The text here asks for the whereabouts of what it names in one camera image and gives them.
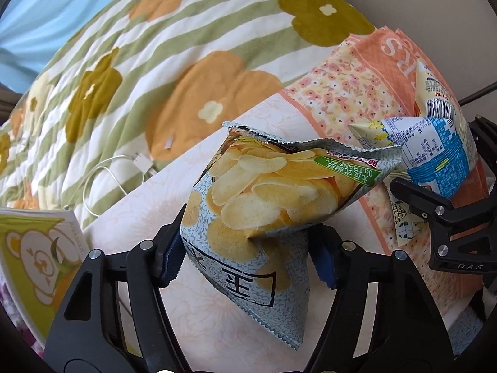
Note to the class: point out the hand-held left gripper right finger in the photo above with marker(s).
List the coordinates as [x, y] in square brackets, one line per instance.
[324, 264]

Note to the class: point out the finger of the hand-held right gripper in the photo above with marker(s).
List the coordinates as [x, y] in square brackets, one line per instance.
[483, 132]
[415, 202]

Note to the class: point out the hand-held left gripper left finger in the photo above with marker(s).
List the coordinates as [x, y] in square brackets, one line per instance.
[172, 268]

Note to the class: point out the blue label snack packet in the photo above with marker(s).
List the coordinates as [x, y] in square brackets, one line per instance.
[431, 163]

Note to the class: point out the grey potato chips packet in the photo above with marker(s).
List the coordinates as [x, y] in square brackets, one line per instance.
[271, 186]

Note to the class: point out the bear picture book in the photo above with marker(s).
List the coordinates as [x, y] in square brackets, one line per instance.
[23, 264]

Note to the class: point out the cream snack packet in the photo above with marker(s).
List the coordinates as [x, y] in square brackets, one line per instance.
[435, 85]

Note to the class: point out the orange floral tablecloth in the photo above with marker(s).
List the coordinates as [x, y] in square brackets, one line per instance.
[334, 97]

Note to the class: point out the purple floral cloth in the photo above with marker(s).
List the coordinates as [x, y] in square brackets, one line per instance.
[15, 318]

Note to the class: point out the striped flower print blanket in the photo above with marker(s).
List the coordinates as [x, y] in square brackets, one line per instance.
[116, 46]

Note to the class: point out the light blue hanging cloth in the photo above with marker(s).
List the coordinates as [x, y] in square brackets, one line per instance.
[58, 7]

